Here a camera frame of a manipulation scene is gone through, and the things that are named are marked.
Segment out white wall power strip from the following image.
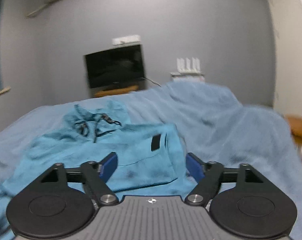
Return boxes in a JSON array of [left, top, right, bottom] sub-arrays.
[[112, 35, 141, 46]]

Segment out black monitor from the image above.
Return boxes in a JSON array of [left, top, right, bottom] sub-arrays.
[[84, 44, 145, 89]]

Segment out wooden monitor desk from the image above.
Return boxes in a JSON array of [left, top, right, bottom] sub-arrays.
[[94, 85, 139, 98]]

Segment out white door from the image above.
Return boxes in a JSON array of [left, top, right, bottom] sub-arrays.
[[267, 0, 302, 117]]

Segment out white wifi router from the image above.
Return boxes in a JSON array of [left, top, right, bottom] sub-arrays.
[[170, 57, 205, 82]]

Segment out light blue bed blanket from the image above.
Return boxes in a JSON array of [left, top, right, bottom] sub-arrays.
[[0, 82, 302, 239]]

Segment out teal zip jacket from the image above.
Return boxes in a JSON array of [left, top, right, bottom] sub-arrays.
[[0, 101, 195, 239]]

